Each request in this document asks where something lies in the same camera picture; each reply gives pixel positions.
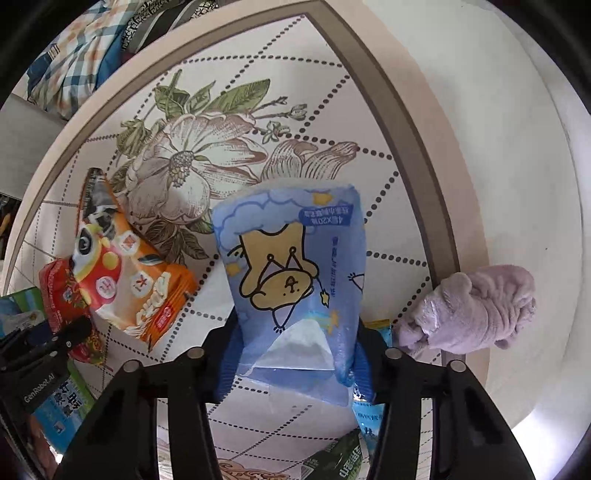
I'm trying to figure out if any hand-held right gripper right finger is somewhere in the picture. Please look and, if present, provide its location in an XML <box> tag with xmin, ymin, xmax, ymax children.
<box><xmin>352</xmin><ymin>322</ymin><xmax>532</xmax><ymax>480</ymax></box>

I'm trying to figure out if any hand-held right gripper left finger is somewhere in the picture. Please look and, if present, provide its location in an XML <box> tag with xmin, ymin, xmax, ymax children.
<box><xmin>53</xmin><ymin>318</ymin><xmax>245</xmax><ymax>480</ymax></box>

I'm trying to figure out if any red snack packet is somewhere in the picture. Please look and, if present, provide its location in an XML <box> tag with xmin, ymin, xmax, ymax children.
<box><xmin>38</xmin><ymin>258</ymin><xmax>108</xmax><ymax>366</ymax></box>

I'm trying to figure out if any dark green packet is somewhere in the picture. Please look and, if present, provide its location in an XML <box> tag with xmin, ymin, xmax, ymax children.
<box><xmin>300</xmin><ymin>429</ymin><xmax>376</xmax><ymax>480</ymax></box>

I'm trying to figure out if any floral top table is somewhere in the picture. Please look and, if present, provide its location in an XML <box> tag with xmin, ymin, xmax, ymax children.
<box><xmin>2</xmin><ymin>0</ymin><xmax>490</xmax><ymax>480</ymax></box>

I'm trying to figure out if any orange snack packet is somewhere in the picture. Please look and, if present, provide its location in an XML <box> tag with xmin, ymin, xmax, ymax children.
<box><xmin>69</xmin><ymin>167</ymin><xmax>199</xmax><ymax>355</ymax></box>

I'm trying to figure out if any blue green packet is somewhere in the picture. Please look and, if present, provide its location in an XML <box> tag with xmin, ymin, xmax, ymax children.
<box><xmin>0</xmin><ymin>287</ymin><xmax>95</xmax><ymax>455</ymax></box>

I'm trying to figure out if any black white striped cloth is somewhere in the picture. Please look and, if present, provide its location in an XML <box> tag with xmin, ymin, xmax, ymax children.
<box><xmin>122</xmin><ymin>0</ymin><xmax>218</xmax><ymax>61</ymax></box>

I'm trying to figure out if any purple fluffy towel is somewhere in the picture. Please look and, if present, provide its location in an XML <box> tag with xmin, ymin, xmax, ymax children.
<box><xmin>397</xmin><ymin>264</ymin><xmax>537</xmax><ymax>356</ymax></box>

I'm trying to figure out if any light blue packet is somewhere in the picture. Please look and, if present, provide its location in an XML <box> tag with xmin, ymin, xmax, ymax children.
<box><xmin>352</xmin><ymin>396</ymin><xmax>387</xmax><ymax>462</ymax></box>

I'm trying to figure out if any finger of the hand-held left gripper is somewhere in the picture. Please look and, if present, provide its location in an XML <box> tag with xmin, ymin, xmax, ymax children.
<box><xmin>0</xmin><ymin>316</ymin><xmax>93</xmax><ymax>370</ymax></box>

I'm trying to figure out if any plaid cloth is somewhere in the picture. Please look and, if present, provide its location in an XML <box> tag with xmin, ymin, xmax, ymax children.
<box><xmin>25</xmin><ymin>0</ymin><xmax>139</xmax><ymax>121</ymax></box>

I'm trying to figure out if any blue cartoon bear tissue pack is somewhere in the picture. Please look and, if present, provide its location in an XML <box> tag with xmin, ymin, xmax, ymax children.
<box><xmin>211</xmin><ymin>184</ymin><xmax>369</xmax><ymax>407</ymax></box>

